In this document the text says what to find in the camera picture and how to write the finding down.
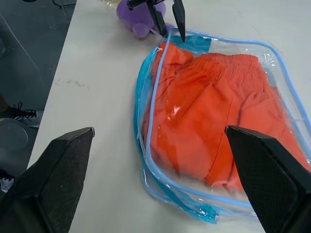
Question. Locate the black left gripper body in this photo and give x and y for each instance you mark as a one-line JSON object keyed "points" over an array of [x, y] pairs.
{"points": [[136, 3]]}

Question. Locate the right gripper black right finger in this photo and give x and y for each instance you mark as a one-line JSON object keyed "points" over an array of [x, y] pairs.
{"points": [[274, 184]]}

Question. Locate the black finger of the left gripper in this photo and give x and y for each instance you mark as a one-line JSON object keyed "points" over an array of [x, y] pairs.
{"points": [[159, 20], [179, 19]]}

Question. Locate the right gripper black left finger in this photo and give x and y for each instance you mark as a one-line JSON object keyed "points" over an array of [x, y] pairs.
{"points": [[48, 189]]}

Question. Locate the plastic-wrapped white green toy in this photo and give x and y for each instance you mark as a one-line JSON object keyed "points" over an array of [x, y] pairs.
{"points": [[110, 3]]}

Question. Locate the clear pouch with orange contents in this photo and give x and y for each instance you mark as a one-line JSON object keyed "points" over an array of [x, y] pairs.
{"points": [[200, 43]]}

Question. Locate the orange shorts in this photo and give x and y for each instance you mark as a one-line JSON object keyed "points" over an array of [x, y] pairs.
{"points": [[194, 109]]}

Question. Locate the purple plush toy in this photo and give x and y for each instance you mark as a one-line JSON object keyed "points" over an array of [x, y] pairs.
{"points": [[131, 14]]}

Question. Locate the grey rounded floor object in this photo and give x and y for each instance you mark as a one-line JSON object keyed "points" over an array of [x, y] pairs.
{"points": [[12, 137]]}

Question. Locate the thin metal chair leg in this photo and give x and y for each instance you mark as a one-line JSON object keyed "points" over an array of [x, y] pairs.
{"points": [[62, 6]]}

